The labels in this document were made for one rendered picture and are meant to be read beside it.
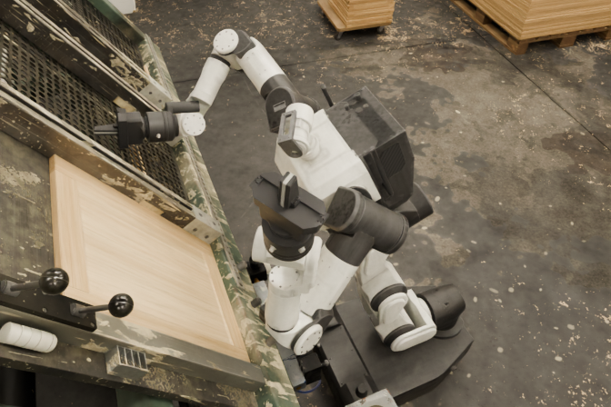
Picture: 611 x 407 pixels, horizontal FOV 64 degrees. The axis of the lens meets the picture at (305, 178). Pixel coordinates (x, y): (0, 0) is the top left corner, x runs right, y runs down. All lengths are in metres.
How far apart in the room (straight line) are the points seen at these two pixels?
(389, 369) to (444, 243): 0.90
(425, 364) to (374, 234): 1.22
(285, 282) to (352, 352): 1.22
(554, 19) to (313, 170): 3.67
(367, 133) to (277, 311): 0.45
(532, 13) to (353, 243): 3.60
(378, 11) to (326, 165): 3.38
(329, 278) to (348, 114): 0.40
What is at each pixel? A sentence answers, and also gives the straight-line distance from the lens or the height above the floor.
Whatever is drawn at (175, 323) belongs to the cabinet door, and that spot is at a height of 1.12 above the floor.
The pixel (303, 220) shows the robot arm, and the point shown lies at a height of 1.57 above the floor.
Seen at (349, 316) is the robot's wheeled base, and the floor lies 0.17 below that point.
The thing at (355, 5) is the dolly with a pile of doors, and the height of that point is 0.32.
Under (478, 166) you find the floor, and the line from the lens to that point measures 3.30.
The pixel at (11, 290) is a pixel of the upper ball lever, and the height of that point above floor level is 1.50.
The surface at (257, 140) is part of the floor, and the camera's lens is 3.33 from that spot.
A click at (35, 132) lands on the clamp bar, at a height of 1.44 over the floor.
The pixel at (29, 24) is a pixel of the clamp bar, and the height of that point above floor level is 1.45.
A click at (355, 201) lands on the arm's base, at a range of 1.01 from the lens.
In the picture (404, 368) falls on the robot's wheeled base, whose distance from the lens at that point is 2.17.
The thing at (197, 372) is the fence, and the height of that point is 1.08.
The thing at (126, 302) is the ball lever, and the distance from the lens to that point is 0.82.
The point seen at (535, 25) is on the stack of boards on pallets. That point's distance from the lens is 4.53.
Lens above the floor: 2.11
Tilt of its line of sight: 44 degrees down
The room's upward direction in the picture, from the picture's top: straight up
